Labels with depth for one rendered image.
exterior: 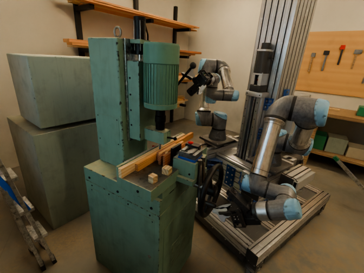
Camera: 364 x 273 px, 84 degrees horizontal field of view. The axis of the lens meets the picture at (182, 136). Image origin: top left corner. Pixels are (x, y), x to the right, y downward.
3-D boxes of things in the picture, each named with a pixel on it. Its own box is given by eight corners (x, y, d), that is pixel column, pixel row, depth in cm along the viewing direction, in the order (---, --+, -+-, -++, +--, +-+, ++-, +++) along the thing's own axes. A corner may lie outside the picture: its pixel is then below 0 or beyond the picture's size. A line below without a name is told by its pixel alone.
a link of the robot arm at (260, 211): (263, 207, 77) (267, 196, 83) (252, 207, 79) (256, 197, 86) (270, 225, 77) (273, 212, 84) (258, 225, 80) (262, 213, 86)
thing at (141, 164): (137, 171, 101) (137, 164, 100) (135, 170, 102) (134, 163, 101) (193, 137, 150) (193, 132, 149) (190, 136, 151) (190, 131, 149)
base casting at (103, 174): (158, 217, 99) (159, 202, 96) (84, 179, 125) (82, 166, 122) (199, 176, 135) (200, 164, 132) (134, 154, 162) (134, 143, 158)
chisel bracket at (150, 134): (163, 148, 110) (163, 133, 106) (143, 141, 116) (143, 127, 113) (170, 143, 116) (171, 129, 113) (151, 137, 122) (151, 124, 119)
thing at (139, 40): (140, 54, 99) (139, 14, 93) (128, 53, 103) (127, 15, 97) (150, 55, 106) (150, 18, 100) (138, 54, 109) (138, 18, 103)
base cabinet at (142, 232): (157, 308, 124) (159, 218, 98) (95, 260, 151) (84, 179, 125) (192, 253, 161) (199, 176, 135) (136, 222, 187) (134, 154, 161)
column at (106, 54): (123, 170, 120) (116, 37, 94) (98, 160, 130) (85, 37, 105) (148, 156, 139) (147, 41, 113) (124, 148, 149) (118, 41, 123)
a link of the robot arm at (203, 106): (213, 127, 164) (218, 57, 155) (194, 126, 164) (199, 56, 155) (210, 125, 176) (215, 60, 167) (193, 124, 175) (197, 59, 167)
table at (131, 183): (168, 212, 84) (168, 200, 82) (116, 187, 98) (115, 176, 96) (219, 158, 134) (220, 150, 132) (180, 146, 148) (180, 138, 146)
